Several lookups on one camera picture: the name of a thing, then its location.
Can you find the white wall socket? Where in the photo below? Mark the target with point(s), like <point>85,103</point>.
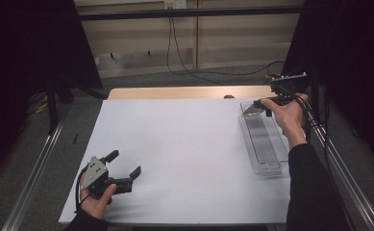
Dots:
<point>175,4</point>

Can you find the small black stick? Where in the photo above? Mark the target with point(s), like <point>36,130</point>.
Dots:
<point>75,138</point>

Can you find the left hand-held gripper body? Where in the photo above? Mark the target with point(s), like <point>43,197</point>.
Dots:
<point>94,174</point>

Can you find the clear plastic storage box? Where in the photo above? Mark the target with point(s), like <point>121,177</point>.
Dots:
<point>264,144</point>

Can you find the person's right hand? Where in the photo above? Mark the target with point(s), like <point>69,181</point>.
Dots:
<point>290,118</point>

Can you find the black curtain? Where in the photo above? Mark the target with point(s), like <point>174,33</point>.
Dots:
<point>351,64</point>
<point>30,48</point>

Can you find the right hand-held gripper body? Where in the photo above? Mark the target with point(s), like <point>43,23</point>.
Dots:
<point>287,88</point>

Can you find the aluminium floor rail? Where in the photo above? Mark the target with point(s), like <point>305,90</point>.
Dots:
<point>34,179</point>
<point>348,179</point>

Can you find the black metal stand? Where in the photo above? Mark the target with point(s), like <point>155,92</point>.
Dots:
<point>51,106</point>

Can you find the white table mat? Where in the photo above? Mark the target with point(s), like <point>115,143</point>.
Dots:
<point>181,144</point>

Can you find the person's left hand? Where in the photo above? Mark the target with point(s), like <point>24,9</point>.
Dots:
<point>94,205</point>

